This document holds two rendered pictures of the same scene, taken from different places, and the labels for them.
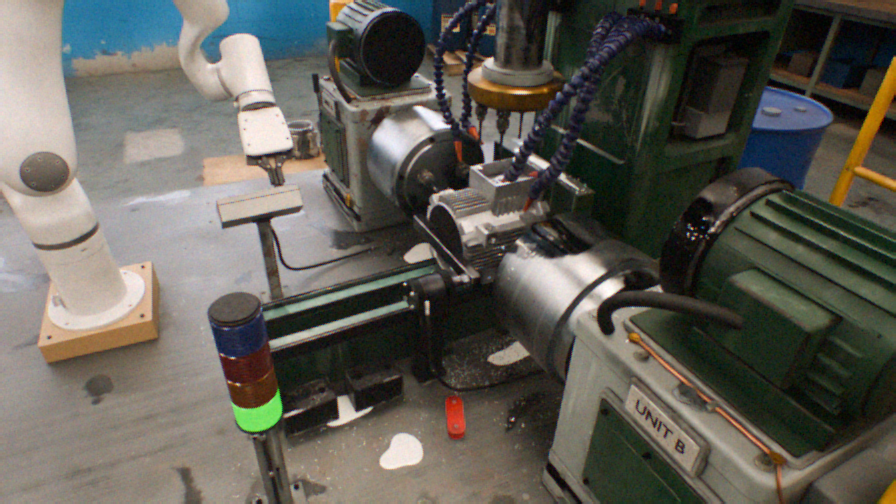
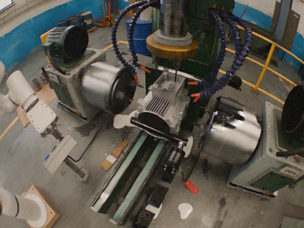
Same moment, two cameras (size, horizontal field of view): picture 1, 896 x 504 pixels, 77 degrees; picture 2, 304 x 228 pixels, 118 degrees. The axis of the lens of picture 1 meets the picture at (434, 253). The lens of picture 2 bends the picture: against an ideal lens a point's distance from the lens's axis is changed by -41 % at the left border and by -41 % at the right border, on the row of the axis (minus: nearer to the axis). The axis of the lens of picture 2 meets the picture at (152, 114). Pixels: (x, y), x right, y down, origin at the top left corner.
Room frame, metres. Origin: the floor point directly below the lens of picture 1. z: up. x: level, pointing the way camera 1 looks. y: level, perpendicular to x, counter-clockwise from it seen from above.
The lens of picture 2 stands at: (0.67, 0.20, 1.53)
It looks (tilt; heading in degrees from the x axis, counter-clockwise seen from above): 49 degrees down; 325
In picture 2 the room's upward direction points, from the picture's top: straight up
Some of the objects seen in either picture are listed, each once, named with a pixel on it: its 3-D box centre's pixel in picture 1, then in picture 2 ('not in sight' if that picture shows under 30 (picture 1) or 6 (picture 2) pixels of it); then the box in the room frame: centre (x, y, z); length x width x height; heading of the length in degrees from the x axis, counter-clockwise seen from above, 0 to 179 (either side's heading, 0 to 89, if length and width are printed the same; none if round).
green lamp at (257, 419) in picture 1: (257, 403); not in sight; (0.50, 0.23, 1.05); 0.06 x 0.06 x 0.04
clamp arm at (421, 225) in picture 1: (443, 249); (157, 131); (0.94, -0.02, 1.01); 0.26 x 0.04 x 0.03; 27
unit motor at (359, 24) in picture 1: (362, 83); (63, 61); (1.57, 0.21, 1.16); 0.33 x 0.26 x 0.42; 27
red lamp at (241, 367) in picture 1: (245, 353); not in sight; (0.50, 0.23, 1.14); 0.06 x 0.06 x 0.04
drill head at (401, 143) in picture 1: (415, 157); (102, 83); (1.33, 0.05, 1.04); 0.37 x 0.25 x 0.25; 27
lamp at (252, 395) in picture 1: (251, 379); not in sight; (0.50, 0.23, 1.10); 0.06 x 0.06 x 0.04
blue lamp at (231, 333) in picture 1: (238, 326); not in sight; (0.50, 0.23, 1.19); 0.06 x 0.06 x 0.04
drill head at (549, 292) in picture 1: (591, 310); (234, 133); (0.72, -0.26, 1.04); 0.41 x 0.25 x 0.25; 27
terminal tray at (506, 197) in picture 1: (506, 186); (168, 88); (1.04, -0.15, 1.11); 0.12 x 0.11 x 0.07; 117
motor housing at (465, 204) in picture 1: (486, 229); (163, 109); (1.02, -0.11, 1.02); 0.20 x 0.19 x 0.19; 117
